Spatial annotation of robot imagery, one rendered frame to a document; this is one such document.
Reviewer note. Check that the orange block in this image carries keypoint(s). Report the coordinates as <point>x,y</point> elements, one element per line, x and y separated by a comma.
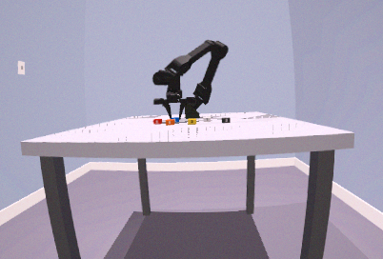
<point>170,122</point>

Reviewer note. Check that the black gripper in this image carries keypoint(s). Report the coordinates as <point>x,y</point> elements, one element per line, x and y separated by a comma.
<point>165,103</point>

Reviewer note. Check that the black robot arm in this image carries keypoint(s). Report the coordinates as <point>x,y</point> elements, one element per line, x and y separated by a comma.
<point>182,63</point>

